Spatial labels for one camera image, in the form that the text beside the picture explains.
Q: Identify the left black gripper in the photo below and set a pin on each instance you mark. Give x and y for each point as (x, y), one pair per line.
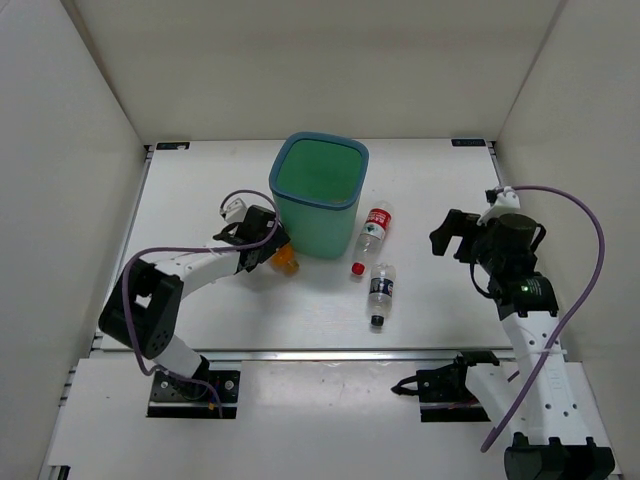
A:
(273, 242)

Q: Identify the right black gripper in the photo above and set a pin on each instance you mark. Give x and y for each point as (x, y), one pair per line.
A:
(459, 224)

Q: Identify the orange juice bottle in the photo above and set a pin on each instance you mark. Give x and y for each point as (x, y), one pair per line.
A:
(284, 260)

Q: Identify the red label water bottle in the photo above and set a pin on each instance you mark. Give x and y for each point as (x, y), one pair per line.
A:
(371, 237)

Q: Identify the blue label water bottle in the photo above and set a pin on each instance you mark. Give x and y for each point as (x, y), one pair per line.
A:
(380, 297)

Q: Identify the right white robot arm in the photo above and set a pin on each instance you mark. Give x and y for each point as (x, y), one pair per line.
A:
(549, 438)

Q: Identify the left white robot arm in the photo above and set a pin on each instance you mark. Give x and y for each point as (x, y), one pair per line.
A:
(142, 309)

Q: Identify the teal plastic bin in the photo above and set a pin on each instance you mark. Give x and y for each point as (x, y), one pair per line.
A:
(316, 181)

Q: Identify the right table corner label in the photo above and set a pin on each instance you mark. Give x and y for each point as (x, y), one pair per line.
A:
(468, 142)

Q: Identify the table corner label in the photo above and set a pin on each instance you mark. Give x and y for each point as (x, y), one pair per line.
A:
(468, 142)
(172, 146)

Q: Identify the left table corner label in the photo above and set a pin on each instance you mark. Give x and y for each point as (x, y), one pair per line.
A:
(172, 146)

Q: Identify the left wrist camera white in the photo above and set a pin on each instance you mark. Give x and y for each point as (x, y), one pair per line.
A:
(234, 211)

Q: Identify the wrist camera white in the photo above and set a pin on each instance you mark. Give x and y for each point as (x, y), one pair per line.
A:
(234, 211)
(502, 200)

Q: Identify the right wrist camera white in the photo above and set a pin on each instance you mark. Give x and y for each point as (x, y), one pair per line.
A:
(502, 200)

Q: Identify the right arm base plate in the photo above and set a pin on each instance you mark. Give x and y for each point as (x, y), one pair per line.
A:
(442, 392)

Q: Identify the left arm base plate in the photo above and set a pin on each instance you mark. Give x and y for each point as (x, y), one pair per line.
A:
(172, 399)

